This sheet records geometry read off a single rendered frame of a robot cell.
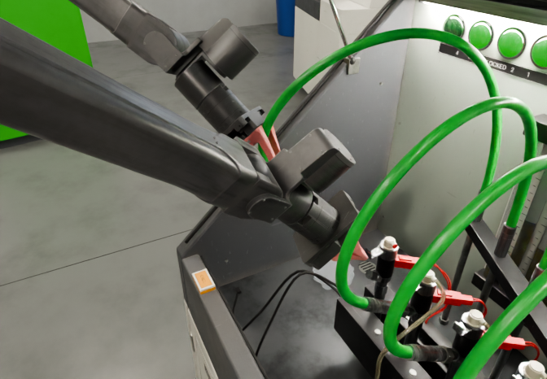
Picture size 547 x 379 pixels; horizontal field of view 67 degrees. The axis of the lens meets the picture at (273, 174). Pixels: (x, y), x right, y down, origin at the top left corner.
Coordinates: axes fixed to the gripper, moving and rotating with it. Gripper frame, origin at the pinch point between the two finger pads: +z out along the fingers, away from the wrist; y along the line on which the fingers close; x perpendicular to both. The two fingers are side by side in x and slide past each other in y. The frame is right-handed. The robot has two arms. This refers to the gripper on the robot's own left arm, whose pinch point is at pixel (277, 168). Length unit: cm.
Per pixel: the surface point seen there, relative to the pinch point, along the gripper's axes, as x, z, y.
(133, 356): 130, 23, 64
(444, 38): -28.9, 1.9, 3.3
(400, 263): -3.7, 23.9, 1.8
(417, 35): -26.7, -0.8, 2.0
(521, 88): -34.0, 17.9, 18.7
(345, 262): -5.0, 11.8, -16.9
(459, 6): -35.8, 1.2, 24.0
